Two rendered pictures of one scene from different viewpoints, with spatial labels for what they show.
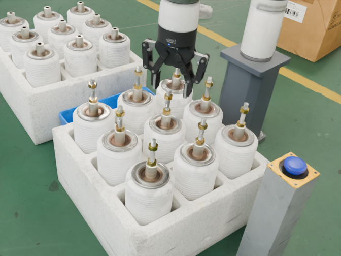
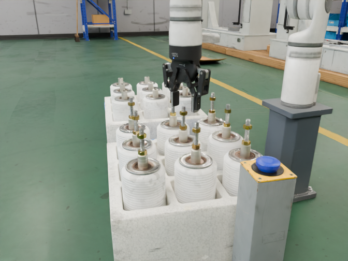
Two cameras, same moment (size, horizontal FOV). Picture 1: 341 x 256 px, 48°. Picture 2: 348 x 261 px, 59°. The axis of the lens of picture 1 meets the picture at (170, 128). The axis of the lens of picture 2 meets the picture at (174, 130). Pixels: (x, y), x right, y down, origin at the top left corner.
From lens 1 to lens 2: 38 cm
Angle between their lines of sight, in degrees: 29
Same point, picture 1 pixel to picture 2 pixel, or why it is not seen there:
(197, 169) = (187, 171)
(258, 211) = (238, 220)
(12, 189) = (76, 191)
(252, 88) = (288, 132)
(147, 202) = (131, 187)
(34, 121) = not seen: hidden behind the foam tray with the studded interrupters
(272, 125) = (329, 187)
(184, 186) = (179, 189)
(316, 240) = not seen: outside the picture
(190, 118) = (209, 141)
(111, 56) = (179, 107)
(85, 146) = not seen: hidden behind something
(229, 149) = (230, 163)
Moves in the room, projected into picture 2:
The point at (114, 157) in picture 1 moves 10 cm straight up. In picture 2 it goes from (125, 154) to (122, 114)
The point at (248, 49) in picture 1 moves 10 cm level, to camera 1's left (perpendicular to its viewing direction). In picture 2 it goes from (285, 96) to (250, 92)
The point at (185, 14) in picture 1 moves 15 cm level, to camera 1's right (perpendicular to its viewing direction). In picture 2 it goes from (183, 30) to (254, 32)
